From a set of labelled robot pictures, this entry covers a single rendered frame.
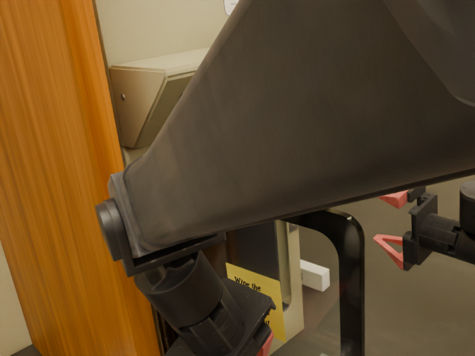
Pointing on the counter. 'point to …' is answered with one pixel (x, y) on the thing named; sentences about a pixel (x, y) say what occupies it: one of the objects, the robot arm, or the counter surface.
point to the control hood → (150, 92)
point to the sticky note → (264, 283)
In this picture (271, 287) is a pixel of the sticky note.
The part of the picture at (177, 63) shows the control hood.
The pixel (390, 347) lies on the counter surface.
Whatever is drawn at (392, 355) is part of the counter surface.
